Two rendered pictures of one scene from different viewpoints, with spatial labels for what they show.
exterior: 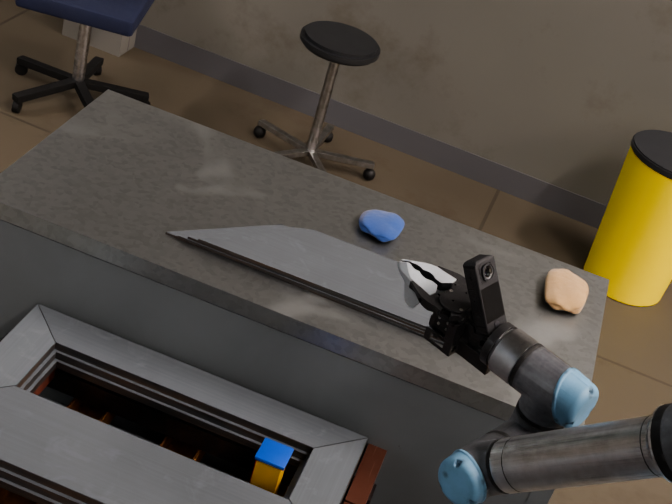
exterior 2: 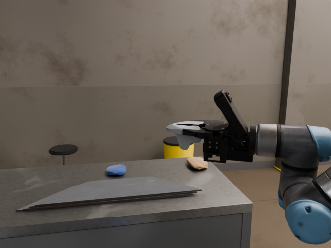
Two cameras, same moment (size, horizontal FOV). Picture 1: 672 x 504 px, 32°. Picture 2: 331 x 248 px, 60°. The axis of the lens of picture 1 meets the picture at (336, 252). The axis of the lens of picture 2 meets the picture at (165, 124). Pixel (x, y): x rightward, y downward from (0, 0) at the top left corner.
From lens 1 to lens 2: 117 cm
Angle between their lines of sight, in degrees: 26
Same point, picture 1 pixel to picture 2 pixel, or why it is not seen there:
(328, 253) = (102, 186)
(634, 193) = (171, 155)
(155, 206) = (6, 202)
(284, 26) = (42, 156)
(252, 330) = (82, 235)
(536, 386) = (299, 143)
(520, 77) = (122, 140)
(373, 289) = (130, 190)
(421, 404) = (179, 229)
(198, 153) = (21, 177)
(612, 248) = not seen: hidden behind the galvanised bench
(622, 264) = not seen: hidden behind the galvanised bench
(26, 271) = not seen: outside the picture
